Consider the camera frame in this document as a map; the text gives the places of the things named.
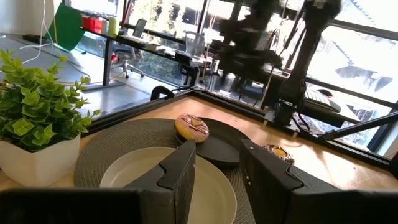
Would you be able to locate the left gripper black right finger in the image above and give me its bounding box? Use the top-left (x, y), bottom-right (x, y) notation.
top-left (239, 138), bottom-right (341, 224)

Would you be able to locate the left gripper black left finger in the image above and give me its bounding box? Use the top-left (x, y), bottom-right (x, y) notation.
top-left (124, 139), bottom-right (197, 224)

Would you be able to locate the chocolate donut with colourful sprinkles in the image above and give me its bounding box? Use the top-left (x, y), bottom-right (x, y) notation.
top-left (262, 144), bottom-right (295, 166)

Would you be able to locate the cream round plate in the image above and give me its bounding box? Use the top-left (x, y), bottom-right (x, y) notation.
top-left (99, 146), bottom-right (238, 224)

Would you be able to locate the grey mesh office chair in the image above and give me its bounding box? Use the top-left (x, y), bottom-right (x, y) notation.
top-left (183, 30), bottom-right (206, 57)

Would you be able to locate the pink donut with chocolate drizzle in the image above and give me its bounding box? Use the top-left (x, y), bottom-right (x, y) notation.
top-left (174, 114), bottom-right (210, 144)

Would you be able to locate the black round plate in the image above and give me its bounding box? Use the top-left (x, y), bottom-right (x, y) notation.
top-left (174, 117), bottom-right (251, 169)

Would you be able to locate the grey round woven placemat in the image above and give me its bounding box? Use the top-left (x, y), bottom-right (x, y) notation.
top-left (73, 118), bottom-right (259, 224)

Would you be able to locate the black keyboard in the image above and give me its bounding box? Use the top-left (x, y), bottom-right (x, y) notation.
top-left (303, 88), bottom-right (342, 113)

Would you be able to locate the dark office chair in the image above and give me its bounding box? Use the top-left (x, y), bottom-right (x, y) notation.
top-left (111, 18), bottom-right (147, 79)

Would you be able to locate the white square plant pot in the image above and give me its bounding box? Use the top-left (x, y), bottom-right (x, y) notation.
top-left (0, 133), bottom-right (81, 187)

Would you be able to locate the yellow-green cylinder container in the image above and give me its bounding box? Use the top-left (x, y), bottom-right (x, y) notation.
top-left (108, 16), bottom-right (120, 37)

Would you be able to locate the black office desk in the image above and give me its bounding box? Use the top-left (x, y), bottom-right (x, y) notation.
top-left (80, 27), bottom-right (206, 91)

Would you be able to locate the red box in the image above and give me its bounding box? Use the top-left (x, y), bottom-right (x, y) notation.
top-left (82, 16), bottom-right (106, 34)

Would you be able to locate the green artificial leafy plant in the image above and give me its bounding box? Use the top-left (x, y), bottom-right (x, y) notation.
top-left (0, 49), bottom-right (102, 153)

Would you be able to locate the green board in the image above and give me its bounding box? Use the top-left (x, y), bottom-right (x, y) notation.
top-left (46, 2), bottom-right (86, 52)

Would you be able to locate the black table frame rail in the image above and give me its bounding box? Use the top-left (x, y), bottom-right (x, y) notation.
top-left (81, 88), bottom-right (398, 170)

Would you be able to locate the black curved clamp handle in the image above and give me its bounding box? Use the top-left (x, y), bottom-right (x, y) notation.
top-left (150, 86), bottom-right (175, 102)

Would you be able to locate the black diagonal frame bar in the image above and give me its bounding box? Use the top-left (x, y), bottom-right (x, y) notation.
top-left (322, 112), bottom-right (398, 141)

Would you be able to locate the white cable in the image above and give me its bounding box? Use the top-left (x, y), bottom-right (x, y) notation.
top-left (19, 0), bottom-right (57, 65)

